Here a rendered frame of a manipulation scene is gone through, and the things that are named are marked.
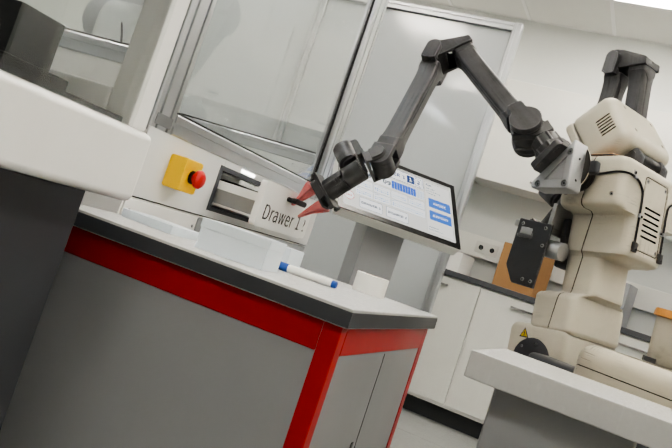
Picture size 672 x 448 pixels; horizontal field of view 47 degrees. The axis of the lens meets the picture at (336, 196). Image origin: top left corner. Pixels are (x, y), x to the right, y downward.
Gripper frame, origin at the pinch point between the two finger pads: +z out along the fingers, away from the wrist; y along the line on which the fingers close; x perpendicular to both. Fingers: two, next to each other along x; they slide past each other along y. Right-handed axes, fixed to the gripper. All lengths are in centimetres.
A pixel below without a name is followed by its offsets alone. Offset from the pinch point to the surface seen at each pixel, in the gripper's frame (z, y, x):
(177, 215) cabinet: 18.2, 4.4, 28.6
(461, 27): -70, 88, -163
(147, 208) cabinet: 18.5, 4.3, 40.8
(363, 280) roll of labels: -12.1, -29.6, 26.8
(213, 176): 9.8, 11.8, 19.1
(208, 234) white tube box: -1, -18, 67
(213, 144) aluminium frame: 4.9, 16.7, 23.4
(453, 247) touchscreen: -20, -11, -101
